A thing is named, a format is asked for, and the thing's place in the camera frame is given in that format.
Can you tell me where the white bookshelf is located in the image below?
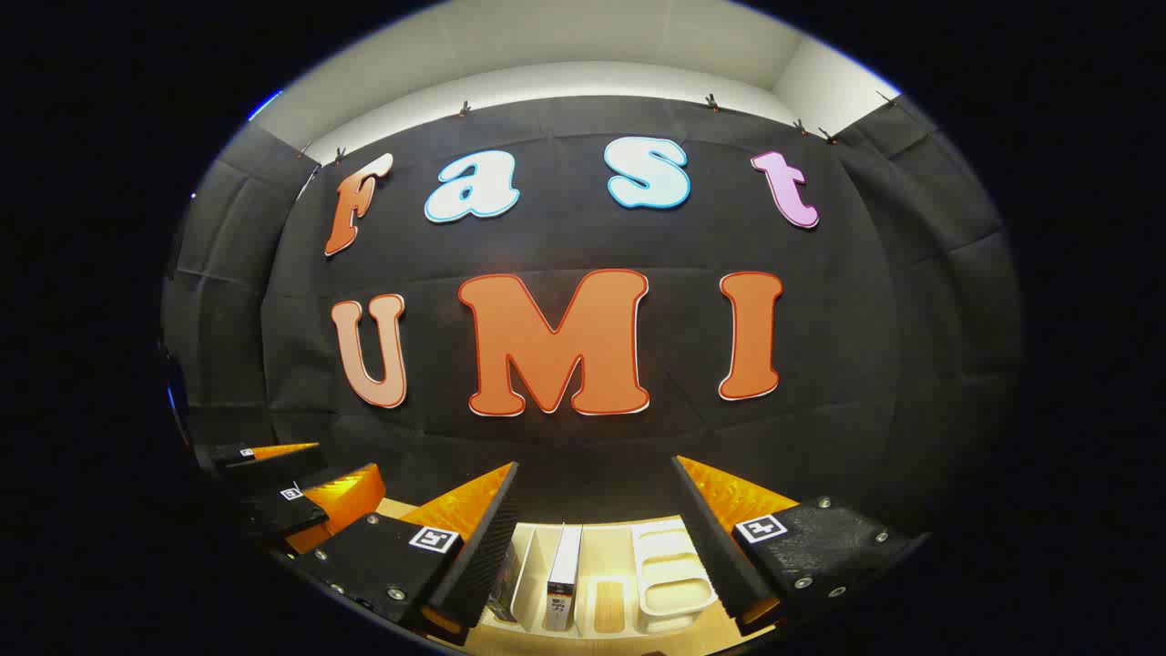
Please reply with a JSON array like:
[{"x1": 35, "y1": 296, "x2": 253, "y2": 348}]
[{"x1": 492, "y1": 519, "x2": 722, "y2": 635}]

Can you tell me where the black backdrop cloth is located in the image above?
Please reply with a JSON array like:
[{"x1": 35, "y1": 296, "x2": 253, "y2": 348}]
[{"x1": 159, "y1": 91, "x2": 1026, "y2": 548}]

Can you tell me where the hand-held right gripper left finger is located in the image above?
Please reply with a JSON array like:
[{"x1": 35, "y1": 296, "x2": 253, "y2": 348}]
[{"x1": 293, "y1": 460, "x2": 522, "y2": 646}]

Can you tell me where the grey portrait cover book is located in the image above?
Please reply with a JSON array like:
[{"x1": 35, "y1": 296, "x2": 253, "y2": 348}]
[{"x1": 544, "y1": 524, "x2": 584, "y2": 632}]

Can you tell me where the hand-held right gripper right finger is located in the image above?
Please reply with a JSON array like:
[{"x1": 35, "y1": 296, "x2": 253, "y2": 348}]
[{"x1": 671, "y1": 456, "x2": 930, "y2": 637}]

